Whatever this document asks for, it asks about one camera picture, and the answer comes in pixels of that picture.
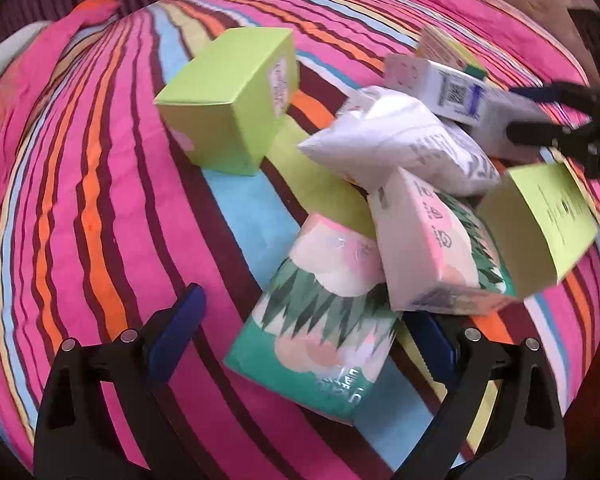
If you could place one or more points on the open lime green box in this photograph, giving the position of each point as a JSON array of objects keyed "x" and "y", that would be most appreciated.
[{"x": 545, "y": 210}]

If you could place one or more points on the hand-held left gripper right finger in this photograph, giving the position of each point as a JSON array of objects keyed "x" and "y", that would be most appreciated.
[{"x": 437, "y": 345}]

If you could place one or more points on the white plastic packet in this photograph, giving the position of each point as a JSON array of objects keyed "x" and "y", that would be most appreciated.
[{"x": 390, "y": 135}]

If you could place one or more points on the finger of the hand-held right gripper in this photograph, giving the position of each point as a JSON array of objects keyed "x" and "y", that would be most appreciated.
[
  {"x": 540, "y": 93},
  {"x": 535, "y": 132}
]

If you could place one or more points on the green pink tissue pack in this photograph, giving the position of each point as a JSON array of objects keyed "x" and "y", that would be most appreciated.
[
  {"x": 430, "y": 250},
  {"x": 315, "y": 325}
]

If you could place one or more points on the white cloth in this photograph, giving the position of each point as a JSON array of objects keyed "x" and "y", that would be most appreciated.
[{"x": 5, "y": 55}]

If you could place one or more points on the large pink pillow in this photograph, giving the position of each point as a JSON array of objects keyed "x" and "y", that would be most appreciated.
[{"x": 480, "y": 5}]

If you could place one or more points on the white box with blue label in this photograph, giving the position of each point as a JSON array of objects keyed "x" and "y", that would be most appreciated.
[{"x": 455, "y": 92}]

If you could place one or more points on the closed lime green box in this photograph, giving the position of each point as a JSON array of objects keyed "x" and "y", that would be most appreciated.
[{"x": 220, "y": 85}]

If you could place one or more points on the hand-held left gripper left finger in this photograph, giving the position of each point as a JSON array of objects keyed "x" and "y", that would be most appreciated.
[{"x": 177, "y": 335}]

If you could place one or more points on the small yellow box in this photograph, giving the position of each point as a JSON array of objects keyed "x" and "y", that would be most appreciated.
[{"x": 440, "y": 47}]

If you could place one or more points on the pink quilt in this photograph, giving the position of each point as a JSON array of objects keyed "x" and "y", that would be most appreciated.
[{"x": 65, "y": 35}]

